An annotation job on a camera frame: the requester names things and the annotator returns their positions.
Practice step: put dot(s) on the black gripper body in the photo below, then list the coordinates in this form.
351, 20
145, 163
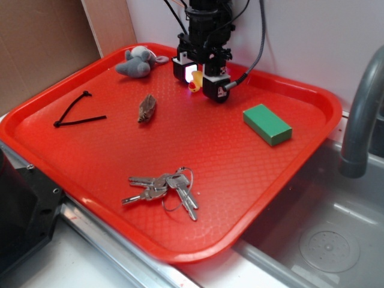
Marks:
203, 48

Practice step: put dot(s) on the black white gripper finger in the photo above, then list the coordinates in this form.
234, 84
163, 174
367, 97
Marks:
183, 67
214, 80

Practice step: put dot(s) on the yellow rubber duck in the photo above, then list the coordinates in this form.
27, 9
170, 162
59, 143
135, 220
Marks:
197, 81

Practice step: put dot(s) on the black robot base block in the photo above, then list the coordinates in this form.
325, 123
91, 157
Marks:
30, 204

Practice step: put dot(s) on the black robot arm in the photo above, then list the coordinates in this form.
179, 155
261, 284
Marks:
209, 30

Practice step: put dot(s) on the grey plush elephant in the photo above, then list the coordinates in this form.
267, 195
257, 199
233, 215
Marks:
139, 61

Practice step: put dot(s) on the brown seashell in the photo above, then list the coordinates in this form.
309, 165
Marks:
147, 108

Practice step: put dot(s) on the green rectangular block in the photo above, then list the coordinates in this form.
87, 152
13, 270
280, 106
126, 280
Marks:
271, 128

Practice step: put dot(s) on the red plastic tray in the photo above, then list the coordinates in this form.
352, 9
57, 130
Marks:
83, 133

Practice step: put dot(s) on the silver key bunch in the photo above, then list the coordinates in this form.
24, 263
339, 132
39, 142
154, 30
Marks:
155, 188

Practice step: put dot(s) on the brown cardboard panel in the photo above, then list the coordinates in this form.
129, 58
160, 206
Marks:
43, 42

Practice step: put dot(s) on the grey sink faucet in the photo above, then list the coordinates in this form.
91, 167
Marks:
364, 129

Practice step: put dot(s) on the grey plastic sink basin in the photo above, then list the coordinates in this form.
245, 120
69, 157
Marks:
322, 229

